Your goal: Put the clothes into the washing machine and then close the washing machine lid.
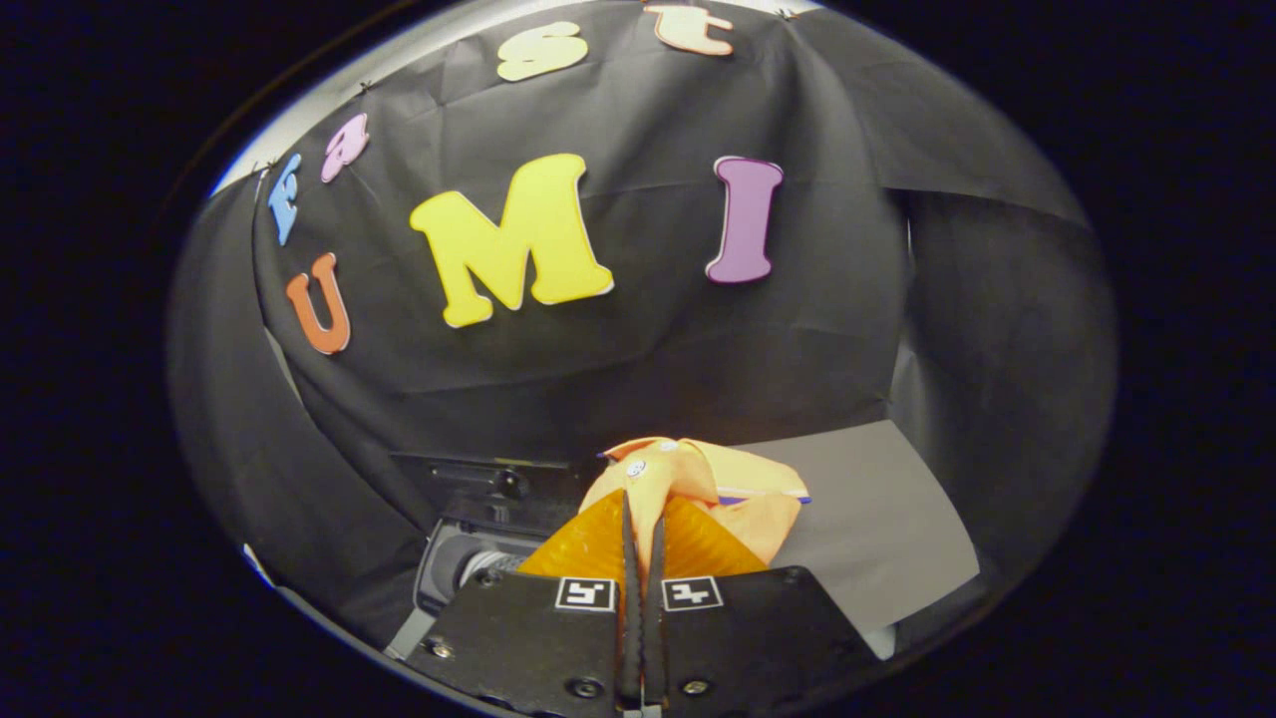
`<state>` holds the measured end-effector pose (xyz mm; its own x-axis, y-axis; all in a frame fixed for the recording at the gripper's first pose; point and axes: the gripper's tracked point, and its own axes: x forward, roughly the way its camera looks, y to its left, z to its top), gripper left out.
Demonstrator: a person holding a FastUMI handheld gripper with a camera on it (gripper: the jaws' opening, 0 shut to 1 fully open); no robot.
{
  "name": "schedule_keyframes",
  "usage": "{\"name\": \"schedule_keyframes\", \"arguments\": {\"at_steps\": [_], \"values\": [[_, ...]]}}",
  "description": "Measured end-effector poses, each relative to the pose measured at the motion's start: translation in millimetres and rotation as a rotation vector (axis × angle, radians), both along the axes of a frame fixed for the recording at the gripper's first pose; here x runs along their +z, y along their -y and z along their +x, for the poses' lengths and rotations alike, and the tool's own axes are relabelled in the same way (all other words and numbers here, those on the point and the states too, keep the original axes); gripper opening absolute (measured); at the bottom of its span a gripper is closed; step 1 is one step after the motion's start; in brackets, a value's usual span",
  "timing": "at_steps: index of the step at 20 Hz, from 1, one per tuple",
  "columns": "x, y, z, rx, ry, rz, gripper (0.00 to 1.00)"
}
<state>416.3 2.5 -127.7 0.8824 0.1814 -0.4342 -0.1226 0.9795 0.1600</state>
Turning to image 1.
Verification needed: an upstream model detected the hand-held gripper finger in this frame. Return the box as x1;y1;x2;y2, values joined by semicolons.
643;494;888;714
404;489;644;714

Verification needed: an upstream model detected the orange polo shirt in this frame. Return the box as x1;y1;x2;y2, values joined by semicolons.
578;436;810;589

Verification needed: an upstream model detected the grey washing machine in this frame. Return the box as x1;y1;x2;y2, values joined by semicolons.
384;454;589;664

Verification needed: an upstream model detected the glass washing machine lid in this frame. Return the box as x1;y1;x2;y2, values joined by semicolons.
391;452;584;530

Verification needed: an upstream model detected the grey cabinet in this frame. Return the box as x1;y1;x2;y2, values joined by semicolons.
733;419;983;659

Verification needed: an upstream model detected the black backdrop cloth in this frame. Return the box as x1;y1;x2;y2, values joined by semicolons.
164;0;1117;649

